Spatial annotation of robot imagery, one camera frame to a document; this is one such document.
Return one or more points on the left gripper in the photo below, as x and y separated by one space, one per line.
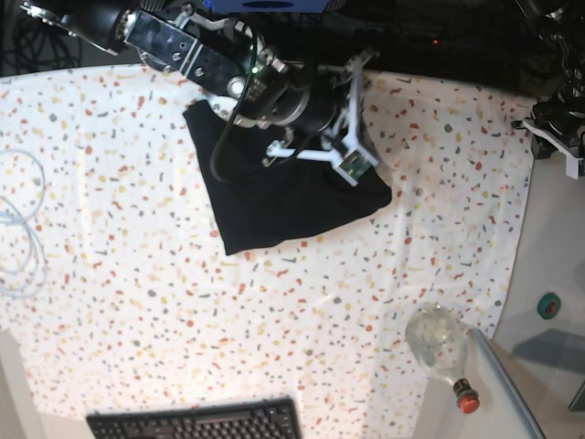
561 116

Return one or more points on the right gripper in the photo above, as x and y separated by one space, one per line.
324 121

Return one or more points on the black t-shirt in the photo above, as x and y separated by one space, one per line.
258 207

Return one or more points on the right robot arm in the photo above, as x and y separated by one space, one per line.
245 81

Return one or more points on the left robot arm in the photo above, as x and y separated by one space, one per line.
560 24

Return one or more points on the blue box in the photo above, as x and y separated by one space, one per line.
265 6

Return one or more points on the green tape roll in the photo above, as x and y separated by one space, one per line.
548 306

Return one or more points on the clear bottle with orange cap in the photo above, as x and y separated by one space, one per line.
438 341

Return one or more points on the silver metal bar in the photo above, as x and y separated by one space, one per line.
509 408

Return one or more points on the terrazzo patterned tablecloth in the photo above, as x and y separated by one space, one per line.
142 309

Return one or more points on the black computer keyboard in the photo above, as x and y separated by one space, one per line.
276 418

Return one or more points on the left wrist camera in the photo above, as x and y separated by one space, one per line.
574 167

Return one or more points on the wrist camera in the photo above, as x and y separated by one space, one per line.
574 167
352 166

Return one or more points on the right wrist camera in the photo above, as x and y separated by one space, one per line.
352 166

